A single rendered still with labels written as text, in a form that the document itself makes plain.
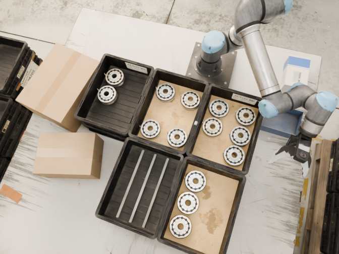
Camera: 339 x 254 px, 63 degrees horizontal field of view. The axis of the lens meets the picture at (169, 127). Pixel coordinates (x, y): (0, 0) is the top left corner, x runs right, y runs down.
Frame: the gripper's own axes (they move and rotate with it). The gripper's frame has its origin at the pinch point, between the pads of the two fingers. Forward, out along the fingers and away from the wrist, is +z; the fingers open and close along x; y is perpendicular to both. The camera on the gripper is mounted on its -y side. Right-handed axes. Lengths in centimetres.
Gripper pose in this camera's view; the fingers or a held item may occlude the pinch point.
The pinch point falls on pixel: (285, 172)
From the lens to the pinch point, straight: 125.5
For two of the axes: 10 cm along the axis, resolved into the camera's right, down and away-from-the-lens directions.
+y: 3.2, -4.1, 8.5
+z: -2.5, 8.3, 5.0
